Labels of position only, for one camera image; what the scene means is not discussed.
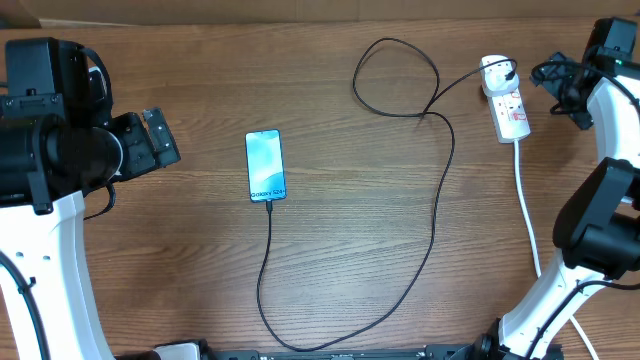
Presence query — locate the white power strip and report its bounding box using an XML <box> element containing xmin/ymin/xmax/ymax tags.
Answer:
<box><xmin>488</xmin><ymin>89</ymin><xmax>531</xmax><ymax>144</ymax></box>

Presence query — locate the white power strip cord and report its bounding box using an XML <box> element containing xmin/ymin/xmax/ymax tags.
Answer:
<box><xmin>512</xmin><ymin>139</ymin><xmax>601</xmax><ymax>360</ymax></box>

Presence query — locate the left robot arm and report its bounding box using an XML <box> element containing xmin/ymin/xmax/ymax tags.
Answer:
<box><xmin>1</xmin><ymin>37</ymin><xmax>180</xmax><ymax>359</ymax></box>

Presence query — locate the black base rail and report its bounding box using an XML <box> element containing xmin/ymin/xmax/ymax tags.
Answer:
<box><xmin>114</xmin><ymin>339</ymin><xmax>566</xmax><ymax>360</ymax></box>

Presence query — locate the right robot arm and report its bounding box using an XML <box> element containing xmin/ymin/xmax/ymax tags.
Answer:
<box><xmin>453</xmin><ymin>17</ymin><xmax>639</xmax><ymax>359</ymax></box>

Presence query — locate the Galaxy S24 smartphone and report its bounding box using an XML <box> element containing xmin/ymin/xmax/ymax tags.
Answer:
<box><xmin>245</xmin><ymin>129</ymin><xmax>287</xmax><ymax>203</ymax></box>

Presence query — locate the white charger plug adapter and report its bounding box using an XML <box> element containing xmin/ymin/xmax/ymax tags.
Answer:
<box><xmin>480</xmin><ymin>55</ymin><xmax>520</xmax><ymax>97</ymax></box>

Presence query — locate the brown cardboard backdrop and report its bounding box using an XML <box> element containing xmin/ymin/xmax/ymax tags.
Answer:
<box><xmin>1</xmin><ymin>0</ymin><xmax>639</xmax><ymax>28</ymax></box>

